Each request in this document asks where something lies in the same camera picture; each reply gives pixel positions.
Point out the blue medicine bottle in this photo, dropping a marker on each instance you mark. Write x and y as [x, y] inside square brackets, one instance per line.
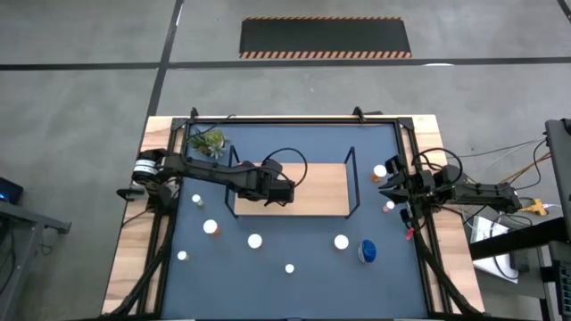
[368, 251]

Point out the white flat box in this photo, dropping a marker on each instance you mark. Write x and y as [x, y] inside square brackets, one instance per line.
[490, 232]

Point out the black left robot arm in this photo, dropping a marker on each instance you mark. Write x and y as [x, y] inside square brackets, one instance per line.
[209, 169]

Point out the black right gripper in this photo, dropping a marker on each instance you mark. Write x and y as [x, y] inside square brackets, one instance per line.
[419, 187]

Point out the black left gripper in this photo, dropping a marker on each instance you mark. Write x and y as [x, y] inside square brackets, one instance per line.
[276, 191]

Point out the red tag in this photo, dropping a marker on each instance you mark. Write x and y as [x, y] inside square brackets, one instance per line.
[409, 234]

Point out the green succulent plant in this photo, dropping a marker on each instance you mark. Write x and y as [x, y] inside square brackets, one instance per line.
[209, 142]

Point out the black table clamp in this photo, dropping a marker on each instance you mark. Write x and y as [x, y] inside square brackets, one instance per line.
[129, 193]

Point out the black aluminium table frame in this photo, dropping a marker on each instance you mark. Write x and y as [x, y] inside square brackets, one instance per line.
[290, 120]

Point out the blue table mat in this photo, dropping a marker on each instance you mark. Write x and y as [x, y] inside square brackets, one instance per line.
[267, 290]

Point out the black monitor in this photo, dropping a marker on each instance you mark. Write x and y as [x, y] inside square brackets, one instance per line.
[560, 169]

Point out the black device blue light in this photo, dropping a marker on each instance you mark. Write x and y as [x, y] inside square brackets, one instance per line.
[9, 191]

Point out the black hazard-striped floor mat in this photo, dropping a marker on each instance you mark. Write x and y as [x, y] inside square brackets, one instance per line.
[325, 38]

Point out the wooden shelf black metal frame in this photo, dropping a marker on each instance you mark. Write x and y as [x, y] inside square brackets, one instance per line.
[321, 191]

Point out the equipment rack with lights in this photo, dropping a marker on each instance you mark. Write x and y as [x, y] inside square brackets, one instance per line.
[564, 285]

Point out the large orange bottle white cap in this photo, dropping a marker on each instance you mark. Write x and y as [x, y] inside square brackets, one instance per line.
[254, 241]
[341, 241]
[380, 170]
[210, 226]

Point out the grey desk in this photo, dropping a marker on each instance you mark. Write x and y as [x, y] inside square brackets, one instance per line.
[27, 218]

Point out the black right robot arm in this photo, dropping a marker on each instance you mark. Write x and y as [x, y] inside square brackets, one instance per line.
[482, 191]

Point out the small pill bottle white cap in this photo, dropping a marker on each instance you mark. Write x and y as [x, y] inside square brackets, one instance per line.
[196, 199]
[289, 268]

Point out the yellow power splitter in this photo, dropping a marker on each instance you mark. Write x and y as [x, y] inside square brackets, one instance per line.
[535, 207]

